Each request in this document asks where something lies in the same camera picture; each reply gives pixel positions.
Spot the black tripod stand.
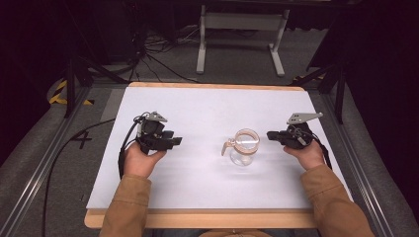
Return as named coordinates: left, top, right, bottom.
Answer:
left=62, top=53, right=130, bottom=119
left=290, top=60, right=347, bottom=125

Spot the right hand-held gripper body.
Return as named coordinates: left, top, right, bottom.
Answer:
left=278, top=112, right=324, bottom=150

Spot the clear glass pitcher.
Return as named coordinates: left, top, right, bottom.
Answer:
left=220, top=127, right=261, bottom=167

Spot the tangle of black cables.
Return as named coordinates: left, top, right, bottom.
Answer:
left=126, top=6, right=203, bottom=85

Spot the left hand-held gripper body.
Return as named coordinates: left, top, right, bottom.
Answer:
left=132, top=111, right=172, bottom=155

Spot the aluminium floor rail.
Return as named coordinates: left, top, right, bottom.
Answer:
left=0, top=86, right=92, bottom=237
left=320, top=92, right=396, bottom=237

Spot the person's right hand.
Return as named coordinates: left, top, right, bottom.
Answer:
left=283, top=139, right=326, bottom=172

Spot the white metal stand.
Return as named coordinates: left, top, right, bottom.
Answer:
left=196, top=4, right=291, bottom=78

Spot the black floor cable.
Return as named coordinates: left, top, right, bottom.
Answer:
left=41, top=118, right=117, bottom=237

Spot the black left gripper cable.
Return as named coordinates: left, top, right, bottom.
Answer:
left=118, top=113, right=149, bottom=181

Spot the person's left hand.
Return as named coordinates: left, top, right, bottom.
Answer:
left=123, top=140, right=168, bottom=180

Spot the yellow black floor tape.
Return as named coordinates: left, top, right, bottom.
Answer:
left=48, top=79, right=95, bottom=107

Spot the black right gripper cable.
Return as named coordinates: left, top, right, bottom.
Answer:
left=307, top=129, right=333, bottom=171

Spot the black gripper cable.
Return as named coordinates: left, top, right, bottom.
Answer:
left=307, top=129, right=333, bottom=171
left=118, top=113, right=149, bottom=181

